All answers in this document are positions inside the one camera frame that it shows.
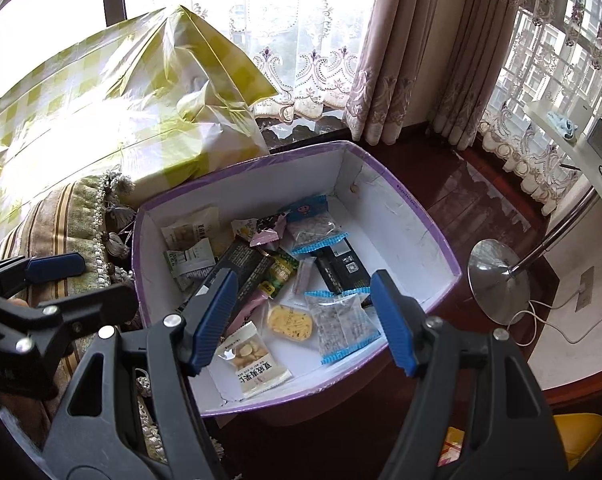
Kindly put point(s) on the yellow cake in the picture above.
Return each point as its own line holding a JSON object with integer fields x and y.
{"x": 290, "y": 324}

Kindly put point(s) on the yellow checked plastic tablecloth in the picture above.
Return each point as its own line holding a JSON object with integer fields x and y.
{"x": 106, "y": 110}

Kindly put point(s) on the blue face mask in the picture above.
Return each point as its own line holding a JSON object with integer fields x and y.
{"x": 563, "y": 125}

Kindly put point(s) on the metal floor socket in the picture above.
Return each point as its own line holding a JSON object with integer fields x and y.
{"x": 586, "y": 287}

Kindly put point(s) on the blue cartoon snack packet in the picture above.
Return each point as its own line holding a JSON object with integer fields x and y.
{"x": 306, "y": 208}

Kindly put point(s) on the pink chocolate packet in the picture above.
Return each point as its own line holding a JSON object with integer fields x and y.
{"x": 266, "y": 225}

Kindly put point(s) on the small white box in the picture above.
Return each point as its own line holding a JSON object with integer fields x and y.
{"x": 581, "y": 112}

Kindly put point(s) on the lace curtain with floral valance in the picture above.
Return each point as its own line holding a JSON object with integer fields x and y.
{"x": 541, "y": 60}

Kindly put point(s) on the striped tasselled plush throw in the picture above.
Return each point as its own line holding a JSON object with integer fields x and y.
{"x": 66, "y": 220}

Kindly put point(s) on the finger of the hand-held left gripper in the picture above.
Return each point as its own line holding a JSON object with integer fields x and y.
{"x": 56, "y": 265}
{"x": 81, "y": 310}

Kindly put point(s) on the chrome stand with round base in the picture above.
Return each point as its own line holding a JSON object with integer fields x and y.
{"x": 498, "y": 280}

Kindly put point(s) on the plain pink snack packet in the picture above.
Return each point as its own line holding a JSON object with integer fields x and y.
{"x": 253, "y": 307}

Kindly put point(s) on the black pen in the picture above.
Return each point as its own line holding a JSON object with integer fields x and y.
{"x": 571, "y": 165}

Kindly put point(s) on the beige snack packet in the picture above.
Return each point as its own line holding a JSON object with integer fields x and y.
{"x": 191, "y": 227}

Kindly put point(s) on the slim black snack packet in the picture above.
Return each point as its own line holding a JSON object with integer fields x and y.
{"x": 241, "y": 265}

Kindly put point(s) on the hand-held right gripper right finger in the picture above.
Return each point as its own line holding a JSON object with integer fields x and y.
{"x": 396, "y": 325}

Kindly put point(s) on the green packet with yellow label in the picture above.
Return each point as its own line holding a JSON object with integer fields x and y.
{"x": 281, "y": 272}

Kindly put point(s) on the black packet with white label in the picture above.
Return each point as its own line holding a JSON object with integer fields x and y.
{"x": 341, "y": 272}

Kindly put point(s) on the purple rimmed white cardboard box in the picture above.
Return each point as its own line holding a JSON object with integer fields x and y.
{"x": 396, "y": 220}

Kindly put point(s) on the red yellow packet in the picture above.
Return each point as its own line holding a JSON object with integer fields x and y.
{"x": 451, "y": 447}

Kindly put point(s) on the white desk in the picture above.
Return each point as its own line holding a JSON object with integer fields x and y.
{"x": 551, "y": 145}

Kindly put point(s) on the brown embroidered drape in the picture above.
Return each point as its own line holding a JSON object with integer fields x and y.
{"x": 431, "y": 35}

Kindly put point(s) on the sheer lace curtain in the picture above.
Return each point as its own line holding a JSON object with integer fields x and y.
{"x": 281, "y": 35}

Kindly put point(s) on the green white snack packet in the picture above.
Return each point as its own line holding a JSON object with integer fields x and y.
{"x": 191, "y": 260}

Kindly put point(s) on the yellow stool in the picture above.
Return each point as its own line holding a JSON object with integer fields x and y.
{"x": 581, "y": 435}

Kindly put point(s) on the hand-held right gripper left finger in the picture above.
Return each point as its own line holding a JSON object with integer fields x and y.
{"x": 213, "y": 320}

